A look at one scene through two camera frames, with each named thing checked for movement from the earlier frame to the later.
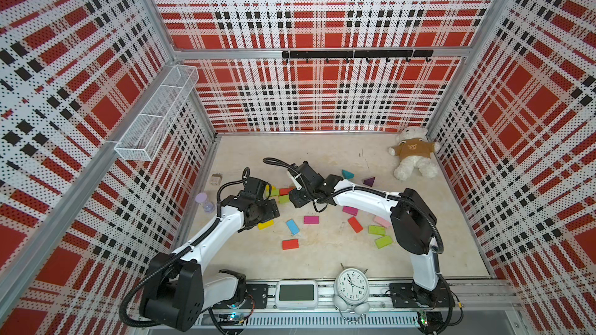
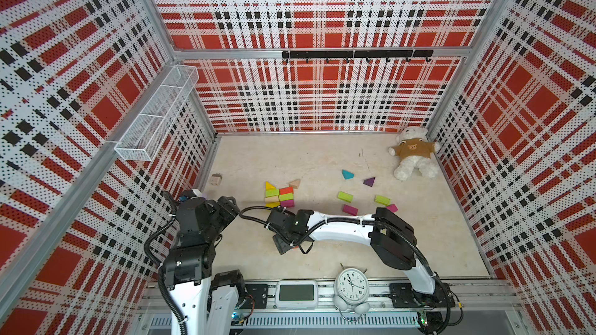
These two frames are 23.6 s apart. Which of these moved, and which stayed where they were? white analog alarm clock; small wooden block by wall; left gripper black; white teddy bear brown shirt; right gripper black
Moved: right gripper black; left gripper black
Stayed: white analog alarm clock; small wooden block by wall; white teddy bear brown shirt
